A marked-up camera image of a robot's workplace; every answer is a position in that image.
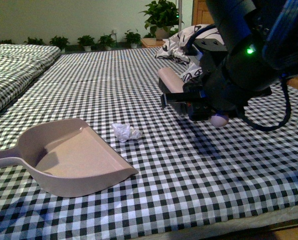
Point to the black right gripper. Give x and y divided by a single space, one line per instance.
228 81

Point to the beige hand brush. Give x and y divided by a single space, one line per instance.
174 84

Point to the white paper ball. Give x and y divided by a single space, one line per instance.
125 132

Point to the beige plastic dustpan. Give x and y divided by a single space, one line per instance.
67 158

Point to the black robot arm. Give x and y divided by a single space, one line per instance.
251 45

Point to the cartoon print pillow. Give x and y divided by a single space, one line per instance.
173 49

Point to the small wooden side table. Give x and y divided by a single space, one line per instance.
151 42

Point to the small potted plant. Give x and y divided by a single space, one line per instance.
86 42
35 41
60 41
133 38
107 42

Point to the large potted plant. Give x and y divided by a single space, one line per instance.
162 16

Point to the checkered bed sheet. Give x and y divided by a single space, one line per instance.
190 175

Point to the wooden headboard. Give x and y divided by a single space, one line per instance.
271 26

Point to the folded checkered blanket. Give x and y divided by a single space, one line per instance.
20 64

